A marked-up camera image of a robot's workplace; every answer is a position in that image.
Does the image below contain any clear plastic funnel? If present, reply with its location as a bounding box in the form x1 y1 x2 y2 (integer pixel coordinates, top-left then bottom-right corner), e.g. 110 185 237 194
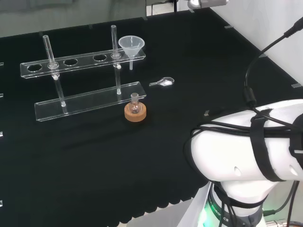
118 35 145 70

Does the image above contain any black cable with ferrite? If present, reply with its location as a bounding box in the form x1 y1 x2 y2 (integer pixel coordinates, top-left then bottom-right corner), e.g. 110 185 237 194
243 17 303 112

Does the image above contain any black cloth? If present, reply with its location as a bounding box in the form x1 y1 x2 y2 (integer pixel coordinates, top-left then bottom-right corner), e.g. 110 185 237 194
0 6 303 226

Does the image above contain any pale board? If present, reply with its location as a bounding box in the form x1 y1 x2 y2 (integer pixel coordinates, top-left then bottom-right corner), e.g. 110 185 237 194
189 183 211 227

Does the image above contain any grey white device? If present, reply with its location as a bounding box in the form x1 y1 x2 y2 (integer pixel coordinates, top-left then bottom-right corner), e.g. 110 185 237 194
187 0 232 10

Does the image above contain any cork ring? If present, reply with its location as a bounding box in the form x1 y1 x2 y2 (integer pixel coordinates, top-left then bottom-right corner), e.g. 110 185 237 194
124 101 148 123

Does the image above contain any clear acrylic funnel stand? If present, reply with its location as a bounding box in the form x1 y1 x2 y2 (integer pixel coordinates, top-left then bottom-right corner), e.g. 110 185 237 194
20 25 148 122

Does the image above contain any small glass round-bottom flask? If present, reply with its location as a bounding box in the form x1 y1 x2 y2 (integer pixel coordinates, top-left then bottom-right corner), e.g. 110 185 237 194
129 93 141 114

